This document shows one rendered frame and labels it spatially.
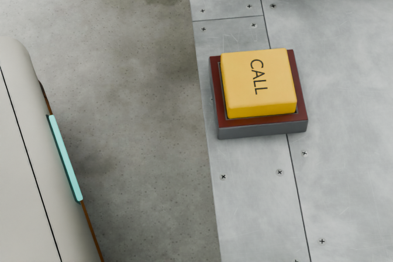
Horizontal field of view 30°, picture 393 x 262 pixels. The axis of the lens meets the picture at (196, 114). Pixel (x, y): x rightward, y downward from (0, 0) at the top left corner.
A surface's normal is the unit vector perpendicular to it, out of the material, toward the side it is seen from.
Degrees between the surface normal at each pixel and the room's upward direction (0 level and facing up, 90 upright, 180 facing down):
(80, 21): 0
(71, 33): 0
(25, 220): 0
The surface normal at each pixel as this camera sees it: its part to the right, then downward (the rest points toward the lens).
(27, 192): -0.02, -0.54
